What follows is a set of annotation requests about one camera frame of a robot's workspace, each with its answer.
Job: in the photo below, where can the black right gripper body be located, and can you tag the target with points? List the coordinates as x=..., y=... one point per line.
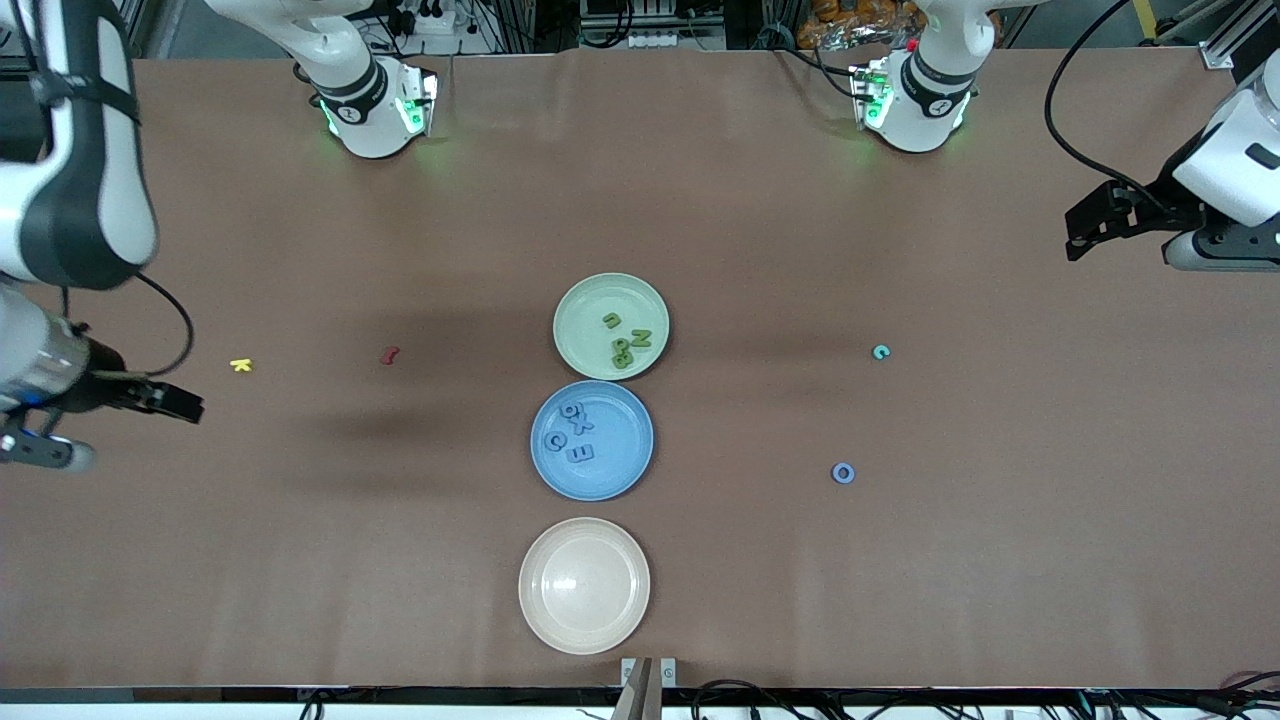
x=100, y=384

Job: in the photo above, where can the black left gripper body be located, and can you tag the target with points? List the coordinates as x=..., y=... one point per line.
x=1166, y=201

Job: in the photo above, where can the blue foam letter C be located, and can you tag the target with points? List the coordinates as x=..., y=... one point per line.
x=548, y=439

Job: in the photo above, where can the blue foam digit 9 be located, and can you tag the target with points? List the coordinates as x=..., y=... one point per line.
x=570, y=411

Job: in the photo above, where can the blue foam letter E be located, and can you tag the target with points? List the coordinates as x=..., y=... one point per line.
x=580, y=454

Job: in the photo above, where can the blue foam letter X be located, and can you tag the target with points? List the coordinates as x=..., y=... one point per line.
x=584, y=427

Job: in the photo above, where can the green foam letter N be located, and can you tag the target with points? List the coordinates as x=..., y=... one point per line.
x=641, y=338

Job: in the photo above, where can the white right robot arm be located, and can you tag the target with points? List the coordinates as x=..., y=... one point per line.
x=125, y=200

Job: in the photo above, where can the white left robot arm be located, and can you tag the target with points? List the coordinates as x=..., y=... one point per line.
x=920, y=110

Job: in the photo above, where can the red foam letter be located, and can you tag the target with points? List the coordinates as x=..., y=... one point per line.
x=390, y=355

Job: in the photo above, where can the orange plastic bag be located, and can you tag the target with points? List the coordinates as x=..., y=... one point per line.
x=850, y=25

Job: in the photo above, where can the blue foam letter O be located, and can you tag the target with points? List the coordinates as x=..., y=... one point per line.
x=834, y=473

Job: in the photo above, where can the pale green plate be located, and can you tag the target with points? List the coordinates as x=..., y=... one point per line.
x=585, y=340

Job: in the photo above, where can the blue plate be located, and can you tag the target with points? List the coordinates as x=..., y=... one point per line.
x=610, y=475

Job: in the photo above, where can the beige plate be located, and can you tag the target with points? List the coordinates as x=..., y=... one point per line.
x=584, y=586

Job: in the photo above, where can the white power strip black plugs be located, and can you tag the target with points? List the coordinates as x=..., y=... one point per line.
x=425, y=22

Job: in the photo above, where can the plain white power strip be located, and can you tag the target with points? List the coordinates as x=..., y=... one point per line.
x=660, y=40

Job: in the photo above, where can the aluminium frame rail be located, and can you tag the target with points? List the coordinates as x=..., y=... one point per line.
x=1240, y=35

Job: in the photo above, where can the grey metal mounting bracket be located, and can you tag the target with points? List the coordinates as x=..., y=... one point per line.
x=640, y=690

